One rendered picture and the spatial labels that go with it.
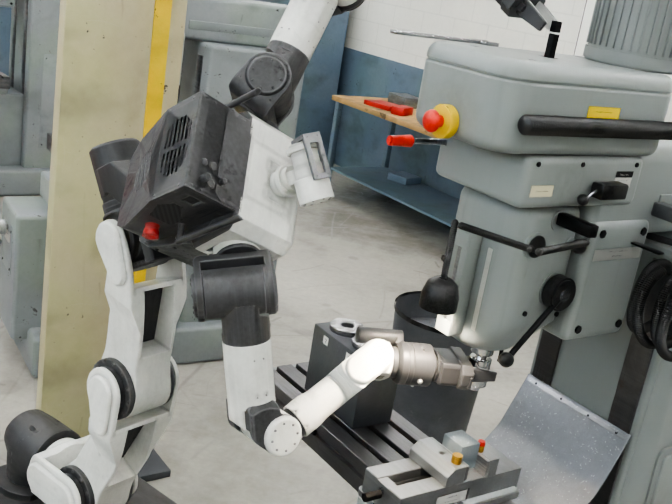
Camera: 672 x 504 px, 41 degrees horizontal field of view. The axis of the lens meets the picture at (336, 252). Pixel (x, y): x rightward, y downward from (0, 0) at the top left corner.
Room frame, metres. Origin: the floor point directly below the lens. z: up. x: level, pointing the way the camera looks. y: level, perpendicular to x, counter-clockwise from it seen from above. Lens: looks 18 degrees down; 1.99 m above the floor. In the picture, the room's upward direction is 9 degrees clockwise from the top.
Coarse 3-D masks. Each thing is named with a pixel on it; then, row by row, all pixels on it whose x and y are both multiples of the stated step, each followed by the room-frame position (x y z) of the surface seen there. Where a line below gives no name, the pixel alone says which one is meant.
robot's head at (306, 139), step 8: (304, 136) 1.59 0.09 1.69; (312, 136) 1.60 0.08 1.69; (320, 136) 1.61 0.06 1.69; (296, 144) 1.61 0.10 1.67; (304, 144) 1.59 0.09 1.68; (320, 144) 1.61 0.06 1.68; (320, 152) 1.60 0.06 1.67; (312, 160) 1.58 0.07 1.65; (312, 168) 1.57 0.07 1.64; (328, 168) 1.59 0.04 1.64; (312, 176) 1.58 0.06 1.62; (320, 176) 1.58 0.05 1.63; (328, 176) 1.58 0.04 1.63
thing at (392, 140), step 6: (390, 138) 1.64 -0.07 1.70; (396, 138) 1.64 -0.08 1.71; (402, 138) 1.65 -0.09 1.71; (408, 138) 1.66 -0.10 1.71; (414, 138) 1.68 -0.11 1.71; (420, 138) 1.69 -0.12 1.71; (426, 138) 1.70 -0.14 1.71; (432, 138) 1.71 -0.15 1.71; (390, 144) 1.64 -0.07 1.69; (396, 144) 1.64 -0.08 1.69; (402, 144) 1.65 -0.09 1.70; (408, 144) 1.66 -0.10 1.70; (426, 144) 1.70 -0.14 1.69; (432, 144) 1.70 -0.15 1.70; (438, 144) 1.71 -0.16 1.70; (444, 144) 1.72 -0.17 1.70
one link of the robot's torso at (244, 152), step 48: (192, 96) 1.63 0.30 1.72; (240, 96) 1.69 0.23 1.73; (144, 144) 1.72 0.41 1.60; (192, 144) 1.54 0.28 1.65; (240, 144) 1.63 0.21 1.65; (288, 144) 1.73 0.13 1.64; (144, 192) 1.59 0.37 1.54; (192, 192) 1.50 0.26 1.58; (240, 192) 1.57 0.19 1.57; (144, 240) 1.70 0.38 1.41; (192, 240) 1.58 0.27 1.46; (240, 240) 1.56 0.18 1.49; (288, 240) 1.61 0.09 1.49
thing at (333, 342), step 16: (336, 320) 2.11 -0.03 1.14; (352, 320) 2.13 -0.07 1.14; (320, 336) 2.08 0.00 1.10; (336, 336) 2.04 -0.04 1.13; (352, 336) 2.05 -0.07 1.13; (320, 352) 2.07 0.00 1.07; (336, 352) 2.02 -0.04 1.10; (352, 352) 1.97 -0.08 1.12; (320, 368) 2.06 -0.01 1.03; (368, 384) 1.94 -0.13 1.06; (384, 384) 1.97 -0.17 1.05; (352, 400) 1.94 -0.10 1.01; (368, 400) 1.95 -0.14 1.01; (384, 400) 1.98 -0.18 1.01; (352, 416) 1.93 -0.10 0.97; (368, 416) 1.95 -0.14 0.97; (384, 416) 1.98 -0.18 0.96
